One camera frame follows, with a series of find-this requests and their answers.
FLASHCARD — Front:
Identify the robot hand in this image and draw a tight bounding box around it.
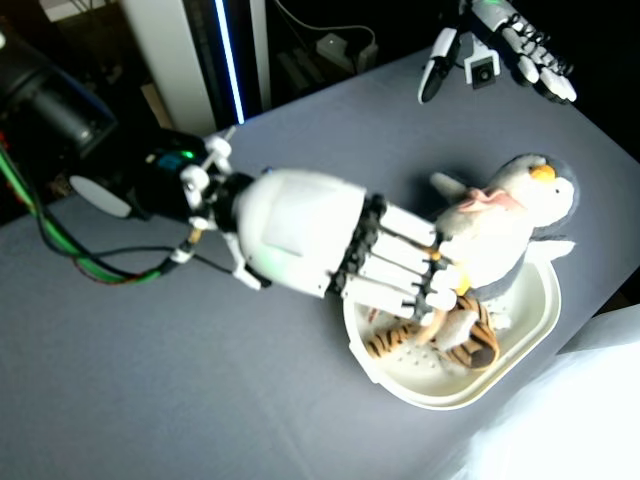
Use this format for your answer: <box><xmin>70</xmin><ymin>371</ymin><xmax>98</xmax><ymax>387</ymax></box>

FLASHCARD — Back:
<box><xmin>234</xmin><ymin>168</ymin><xmax>470</xmax><ymax>327</ymax></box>
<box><xmin>417</xmin><ymin>0</ymin><xmax>579</xmax><ymax>106</ymax></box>

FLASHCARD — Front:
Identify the plush penguin toy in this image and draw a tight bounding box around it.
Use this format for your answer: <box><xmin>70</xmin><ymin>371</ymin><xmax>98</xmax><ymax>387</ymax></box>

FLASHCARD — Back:
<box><xmin>429</xmin><ymin>153</ymin><xmax>584</xmax><ymax>301</ymax></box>

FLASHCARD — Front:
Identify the plush tiger toy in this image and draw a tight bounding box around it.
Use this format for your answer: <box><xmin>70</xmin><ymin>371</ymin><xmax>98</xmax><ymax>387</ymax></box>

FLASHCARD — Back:
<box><xmin>367</xmin><ymin>294</ymin><xmax>501</xmax><ymax>371</ymax></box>

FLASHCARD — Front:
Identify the white plastic basin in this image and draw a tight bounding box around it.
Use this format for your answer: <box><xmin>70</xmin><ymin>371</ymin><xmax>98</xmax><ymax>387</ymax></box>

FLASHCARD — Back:
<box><xmin>342</xmin><ymin>257</ymin><xmax>562</xmax><ymax>411</ymax></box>

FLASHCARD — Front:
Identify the white power adapter box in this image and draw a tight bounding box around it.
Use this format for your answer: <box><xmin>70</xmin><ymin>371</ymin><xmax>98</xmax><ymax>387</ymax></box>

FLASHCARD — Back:
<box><xmin>315</xmin><ymin>32</ymin><xmax>380</xmax><ymax>76</ymax></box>

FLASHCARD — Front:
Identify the grey table cloth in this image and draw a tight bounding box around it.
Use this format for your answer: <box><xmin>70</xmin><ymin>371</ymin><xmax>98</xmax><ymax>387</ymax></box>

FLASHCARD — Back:
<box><xmin>0</xmin><ymin>47</ymin><xmax>640</xmax><ymax>480</ymax></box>

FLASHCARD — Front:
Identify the white pillar with blue light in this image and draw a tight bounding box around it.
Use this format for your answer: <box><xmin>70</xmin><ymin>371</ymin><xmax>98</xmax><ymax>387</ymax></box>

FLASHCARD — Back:
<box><xmin>122</xmin><ymin>0</ymin><xmax>274</xmax><ymax>136</ymax></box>

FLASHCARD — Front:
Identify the white backdrop sheet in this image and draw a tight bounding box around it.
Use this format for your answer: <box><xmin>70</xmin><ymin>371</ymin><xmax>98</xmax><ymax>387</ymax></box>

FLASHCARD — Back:
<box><xmin>449</xmin><ymin>304</ymin><xmax>640</xmax><ymax>480</ymax></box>

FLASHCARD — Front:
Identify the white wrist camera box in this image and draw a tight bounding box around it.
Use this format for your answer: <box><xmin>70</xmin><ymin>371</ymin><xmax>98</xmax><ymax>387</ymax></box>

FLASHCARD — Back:
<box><xmin>463</xmin><ymin>52</ymin><xmax>502</xmax><ymax>91</ymax></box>

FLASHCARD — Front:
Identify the thin white cable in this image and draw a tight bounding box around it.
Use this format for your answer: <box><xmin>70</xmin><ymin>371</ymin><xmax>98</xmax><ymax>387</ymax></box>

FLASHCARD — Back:
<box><xmin>273</xmin><ymin>0</ymin><xmax>377</xmax><ymax>49</ymax></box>

